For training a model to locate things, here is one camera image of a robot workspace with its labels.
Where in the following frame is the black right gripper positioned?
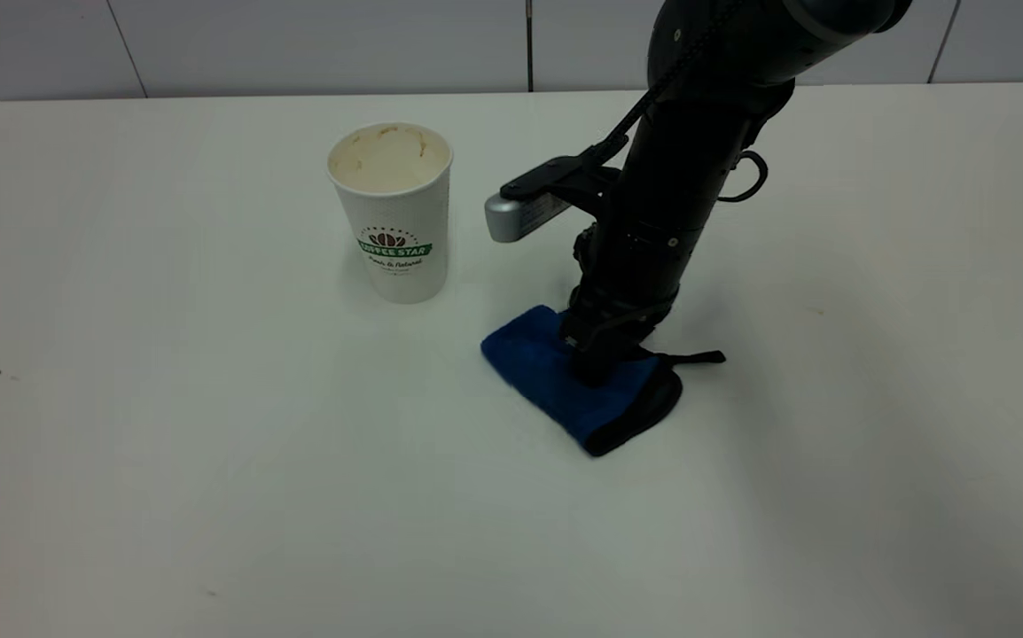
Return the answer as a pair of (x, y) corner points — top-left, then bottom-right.
(561, 222), (683, 388)

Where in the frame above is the white paper coffee cup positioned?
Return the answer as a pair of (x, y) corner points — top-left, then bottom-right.
(326, 121), (454, 305)

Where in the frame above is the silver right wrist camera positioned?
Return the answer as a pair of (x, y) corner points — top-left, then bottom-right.
(484, 155), (628, 245)

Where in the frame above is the black cable loop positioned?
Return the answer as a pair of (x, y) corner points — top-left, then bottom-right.
(717, 149), (769, 204)

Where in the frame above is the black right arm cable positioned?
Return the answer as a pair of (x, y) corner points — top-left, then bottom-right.
(598, 0), (743, 165)

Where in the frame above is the blue microfiber cloth black trim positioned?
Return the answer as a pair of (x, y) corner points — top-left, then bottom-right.
(480, 305), (727, 458)

